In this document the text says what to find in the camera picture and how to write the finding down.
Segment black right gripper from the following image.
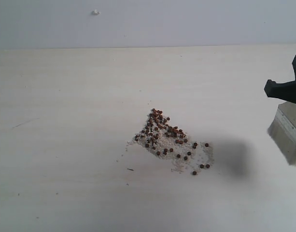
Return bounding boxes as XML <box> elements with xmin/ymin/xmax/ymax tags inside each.
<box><xmin>264</xmin><ymin>55</ymin><xmax>296</xmax><ymax>104</ymax></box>

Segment white wide paint brush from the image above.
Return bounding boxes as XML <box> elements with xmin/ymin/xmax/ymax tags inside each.
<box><xmin>267</xmin><ymin>101</ymin><xmax>296</xmax><ymax>166</ymax></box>

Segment scattered rice and brown pellets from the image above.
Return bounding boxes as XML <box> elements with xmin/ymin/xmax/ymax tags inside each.
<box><xmin>113</xmin><ymin>107</ymin><xmax>215</xmax><ymax>176</ymax></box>

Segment small white wall blob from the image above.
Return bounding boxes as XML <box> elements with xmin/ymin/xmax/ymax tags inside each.
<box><xmin>91</xmin><ymin>9</ymin><xmax>100</xmax><ymax>16</ymax></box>

